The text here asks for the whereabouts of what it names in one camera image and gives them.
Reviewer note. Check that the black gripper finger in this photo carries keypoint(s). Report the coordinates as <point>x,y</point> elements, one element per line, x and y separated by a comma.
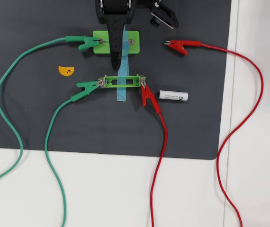
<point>117,47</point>

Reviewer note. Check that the green bulb holder block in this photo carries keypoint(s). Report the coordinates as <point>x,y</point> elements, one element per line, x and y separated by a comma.
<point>99,49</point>

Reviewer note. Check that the red alligator clip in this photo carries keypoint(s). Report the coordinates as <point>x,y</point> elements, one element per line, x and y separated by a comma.
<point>184,43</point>
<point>146,95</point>

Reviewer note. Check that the green battery holder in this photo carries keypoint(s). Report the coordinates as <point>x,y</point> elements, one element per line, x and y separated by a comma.
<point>106,81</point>

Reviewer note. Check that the white AA battery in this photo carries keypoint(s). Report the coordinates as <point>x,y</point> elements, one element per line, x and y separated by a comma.
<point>173,95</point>

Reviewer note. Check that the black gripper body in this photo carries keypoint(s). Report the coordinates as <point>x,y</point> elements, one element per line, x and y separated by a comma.
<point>115,17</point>

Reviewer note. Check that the silver screw terminal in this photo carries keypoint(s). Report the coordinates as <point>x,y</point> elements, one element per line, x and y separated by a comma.
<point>131,41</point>

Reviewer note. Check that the green alligator clip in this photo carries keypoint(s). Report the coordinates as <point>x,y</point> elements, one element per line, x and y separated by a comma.
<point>87,88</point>
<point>87,42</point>

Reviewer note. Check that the dark grey work mat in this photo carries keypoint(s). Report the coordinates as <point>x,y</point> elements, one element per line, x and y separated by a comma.
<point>101,130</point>

